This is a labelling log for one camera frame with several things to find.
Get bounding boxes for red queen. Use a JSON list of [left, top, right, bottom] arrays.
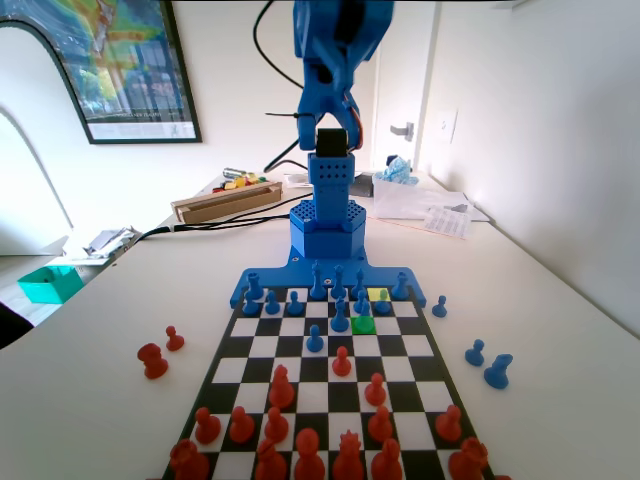
[[332, 430, 365, 480]]

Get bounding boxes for blue queen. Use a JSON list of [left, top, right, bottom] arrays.
[[330, 264, 348, 300]]

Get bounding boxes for blue arm base plate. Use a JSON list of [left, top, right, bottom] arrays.
[[228, 252, 428, 309]]

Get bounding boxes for crumpled grey paper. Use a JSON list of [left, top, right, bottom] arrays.
[[81, 225, 145, 260]]

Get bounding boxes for white door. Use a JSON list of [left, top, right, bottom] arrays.
[[372, 0, 439, 174]]

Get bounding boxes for black power cable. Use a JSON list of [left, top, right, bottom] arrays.
[[113, 202, 294, 261]]

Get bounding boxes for red king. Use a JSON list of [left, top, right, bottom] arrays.
[[293, 427, 326, 480]]

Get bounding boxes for black framed map poster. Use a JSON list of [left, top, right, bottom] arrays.
[[0, 0, 204, 146]]

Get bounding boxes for red bishop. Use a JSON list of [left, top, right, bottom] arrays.
[[369, 438, 404, 480], [254, 437, 289, 480]]

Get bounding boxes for papers on table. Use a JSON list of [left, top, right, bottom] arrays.
[[372, 172, 476, 222]]

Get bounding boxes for blue king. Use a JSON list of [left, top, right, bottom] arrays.
[[308, 259, 325, 300]]

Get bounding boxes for printed paper sheet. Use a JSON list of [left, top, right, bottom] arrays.
[[422, 202, 475, 241]]

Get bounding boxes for red rook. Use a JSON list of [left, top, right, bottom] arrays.
[[447, 436, 490, 480], [168, 438, 211, 480]]

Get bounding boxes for black seat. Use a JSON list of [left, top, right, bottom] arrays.
[[0, 294, 37, 351]]

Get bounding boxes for colourful toy blocks pile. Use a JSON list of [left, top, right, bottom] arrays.
[[212, 172, 269, 195]]

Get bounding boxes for grey flat object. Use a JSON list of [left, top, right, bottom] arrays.
[[349, 172, 376, 199]]

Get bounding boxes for silver door handle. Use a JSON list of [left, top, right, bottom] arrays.
[[389, 121, 416, 144]]

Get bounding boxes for white curved object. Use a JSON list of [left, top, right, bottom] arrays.
[[0, 22, 91, 256]]

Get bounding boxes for blue knight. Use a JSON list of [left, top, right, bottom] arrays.
[[483, 353, 514, 390]]

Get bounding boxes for long wooden box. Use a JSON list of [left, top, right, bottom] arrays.
[[170, 180, 285, 225]]

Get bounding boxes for teal box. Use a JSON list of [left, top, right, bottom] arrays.
[[17, 265, 85, 305]]

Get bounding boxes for blue fluffy cloth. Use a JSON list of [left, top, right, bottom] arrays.
[[374, 154, 420, 187]]

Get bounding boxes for black white chessboard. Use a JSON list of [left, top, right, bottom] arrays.
[[160, 284, 497, 480]]

